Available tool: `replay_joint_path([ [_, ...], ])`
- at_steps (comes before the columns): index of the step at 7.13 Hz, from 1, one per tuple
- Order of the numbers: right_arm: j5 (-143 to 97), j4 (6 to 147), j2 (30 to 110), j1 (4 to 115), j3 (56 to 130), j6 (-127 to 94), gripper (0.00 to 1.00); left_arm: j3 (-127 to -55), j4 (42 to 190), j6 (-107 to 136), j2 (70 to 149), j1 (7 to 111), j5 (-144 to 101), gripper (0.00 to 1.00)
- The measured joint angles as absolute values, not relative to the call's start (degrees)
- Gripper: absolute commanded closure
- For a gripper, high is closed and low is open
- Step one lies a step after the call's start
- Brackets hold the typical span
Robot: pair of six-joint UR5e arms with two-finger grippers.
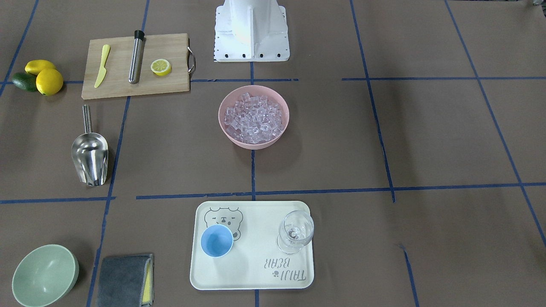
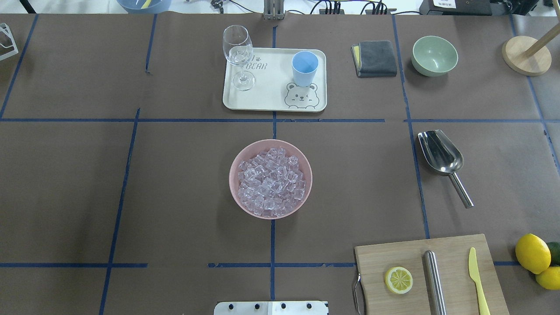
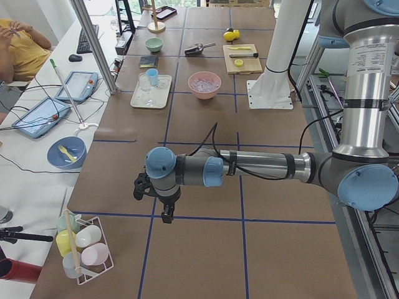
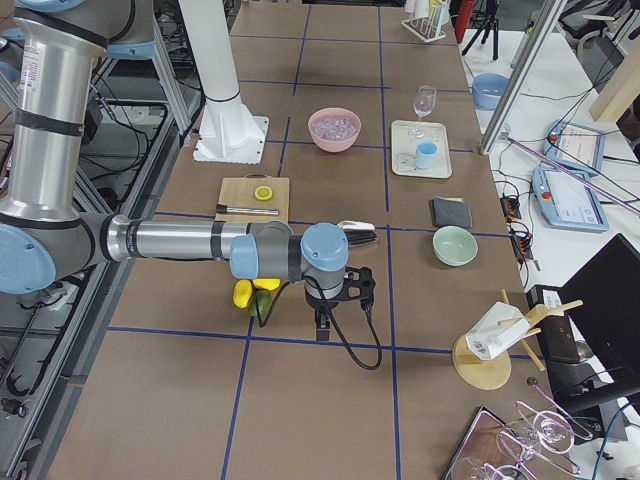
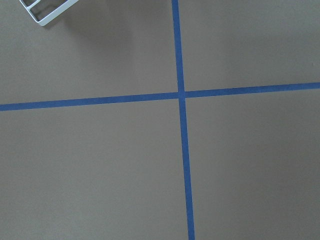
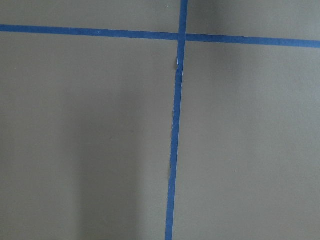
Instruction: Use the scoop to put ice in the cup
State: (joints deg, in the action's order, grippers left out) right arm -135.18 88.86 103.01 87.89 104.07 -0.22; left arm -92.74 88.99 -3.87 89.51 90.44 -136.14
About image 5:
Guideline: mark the white wire cup rack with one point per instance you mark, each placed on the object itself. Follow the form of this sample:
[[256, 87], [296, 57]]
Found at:
[[44, 11]]

